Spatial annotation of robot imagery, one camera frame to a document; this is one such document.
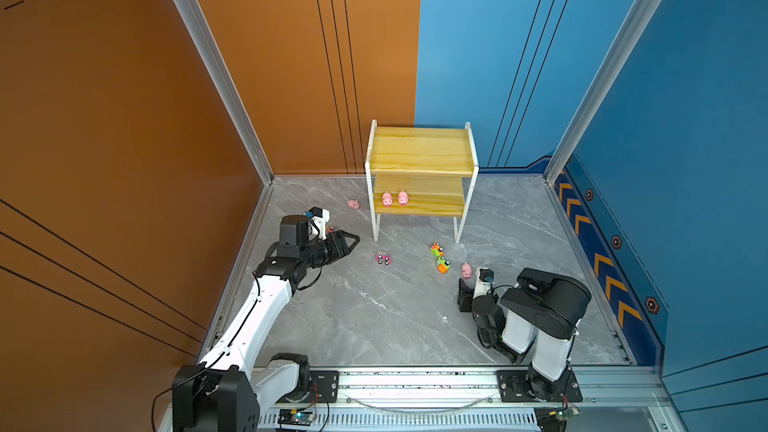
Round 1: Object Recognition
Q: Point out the wooden two-tier shelf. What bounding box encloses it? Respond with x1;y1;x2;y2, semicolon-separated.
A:
364;121;479;242

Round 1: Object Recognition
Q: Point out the orange green toy car upper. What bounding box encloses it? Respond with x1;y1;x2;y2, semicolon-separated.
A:
430;242;444;258

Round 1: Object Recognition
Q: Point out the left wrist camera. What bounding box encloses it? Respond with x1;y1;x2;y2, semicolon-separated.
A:
305;207;330;240

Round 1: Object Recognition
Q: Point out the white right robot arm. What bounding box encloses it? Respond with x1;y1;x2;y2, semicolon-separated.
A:
457;266;592;401

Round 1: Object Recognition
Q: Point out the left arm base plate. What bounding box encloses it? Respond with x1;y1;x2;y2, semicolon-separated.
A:
276;368;340;405

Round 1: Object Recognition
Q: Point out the aluminium corner post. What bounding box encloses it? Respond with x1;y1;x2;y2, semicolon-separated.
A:
544;0;691;186
149;0;275;185

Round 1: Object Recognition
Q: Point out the left controller board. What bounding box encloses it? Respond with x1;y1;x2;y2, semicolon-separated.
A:
276;409;317;432

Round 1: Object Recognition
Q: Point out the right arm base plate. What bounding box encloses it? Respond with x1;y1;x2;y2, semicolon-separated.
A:
496;367;583;404

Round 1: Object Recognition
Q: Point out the right controller board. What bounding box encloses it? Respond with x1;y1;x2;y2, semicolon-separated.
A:
534;406;580;432

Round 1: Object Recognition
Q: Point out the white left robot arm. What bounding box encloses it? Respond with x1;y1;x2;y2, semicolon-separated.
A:
165;207;361;431

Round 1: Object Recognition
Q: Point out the controller board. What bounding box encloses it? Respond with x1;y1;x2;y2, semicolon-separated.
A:
534;406;580;432
276;409;317;432

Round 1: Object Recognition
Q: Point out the left aluminium corner post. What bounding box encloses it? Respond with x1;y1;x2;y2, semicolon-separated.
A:
149;0;275;185

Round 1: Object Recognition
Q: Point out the aluminium mounting rail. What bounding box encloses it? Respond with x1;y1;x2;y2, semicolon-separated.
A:
157;364;688;432

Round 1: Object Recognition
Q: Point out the right aluminium corner post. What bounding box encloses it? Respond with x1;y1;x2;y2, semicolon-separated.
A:
544;0;691;186

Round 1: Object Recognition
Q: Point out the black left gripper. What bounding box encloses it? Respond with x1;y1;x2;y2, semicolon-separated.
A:
300;230;359;271

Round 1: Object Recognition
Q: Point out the pink teal toy van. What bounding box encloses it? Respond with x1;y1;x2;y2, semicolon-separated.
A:
376;251;392;266

